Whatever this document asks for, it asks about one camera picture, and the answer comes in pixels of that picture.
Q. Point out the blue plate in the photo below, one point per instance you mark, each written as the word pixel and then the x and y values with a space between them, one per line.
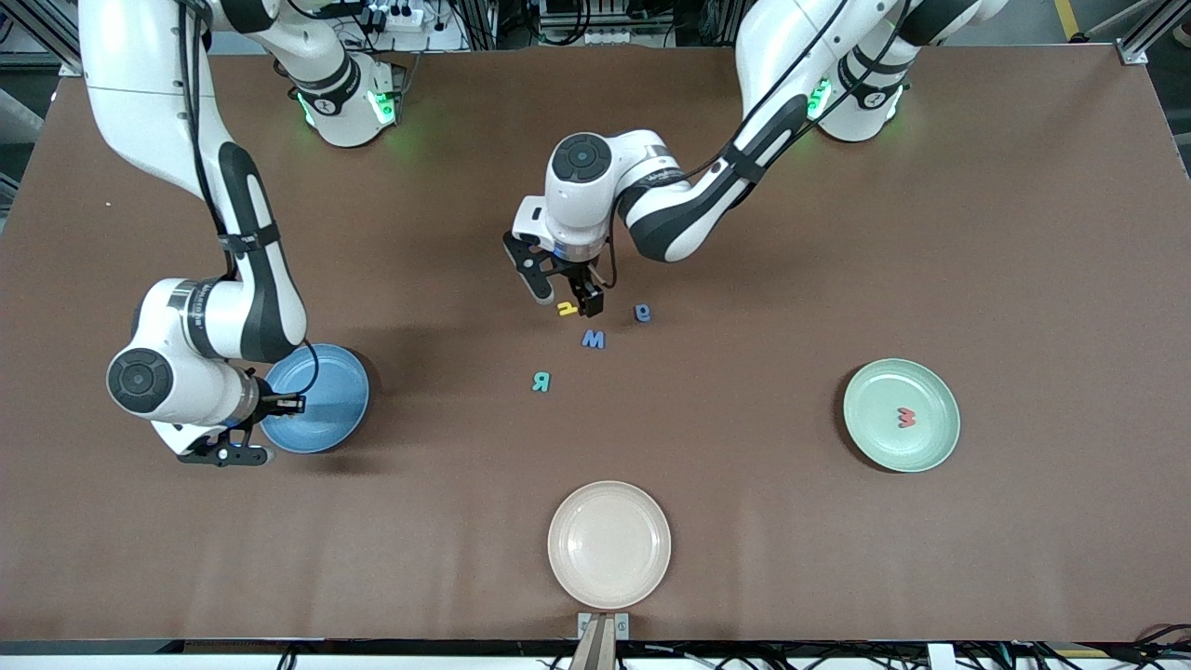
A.
pixel 335 409

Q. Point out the green plate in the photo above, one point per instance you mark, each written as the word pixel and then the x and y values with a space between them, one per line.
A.
pixel 875 400

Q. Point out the blue foam letter M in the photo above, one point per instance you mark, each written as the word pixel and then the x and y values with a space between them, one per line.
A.
pixel 594 341

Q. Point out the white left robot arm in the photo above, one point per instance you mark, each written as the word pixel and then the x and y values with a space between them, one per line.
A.
pixel 772 56

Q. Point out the teal foam letter R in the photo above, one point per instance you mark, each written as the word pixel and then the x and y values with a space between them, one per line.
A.
pixel 546 381

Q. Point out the blue foam letter a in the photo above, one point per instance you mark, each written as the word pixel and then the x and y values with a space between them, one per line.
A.
pixel 648 313

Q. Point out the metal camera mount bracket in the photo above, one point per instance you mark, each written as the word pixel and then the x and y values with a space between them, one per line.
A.
pixel 586 622

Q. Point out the red foam letter m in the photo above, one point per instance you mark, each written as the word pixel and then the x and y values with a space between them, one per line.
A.
pixel 907 419

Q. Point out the white power strip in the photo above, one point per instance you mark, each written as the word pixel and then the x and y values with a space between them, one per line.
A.
pixel 400 16
pixel 605 37

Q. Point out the beige plate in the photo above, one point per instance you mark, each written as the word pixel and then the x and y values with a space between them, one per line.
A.
pixel 609 544

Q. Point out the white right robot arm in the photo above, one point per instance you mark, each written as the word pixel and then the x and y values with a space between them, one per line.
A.
pixel 140 93

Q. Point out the yellow foam letter h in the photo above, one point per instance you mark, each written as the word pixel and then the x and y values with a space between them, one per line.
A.
pixel 566 308

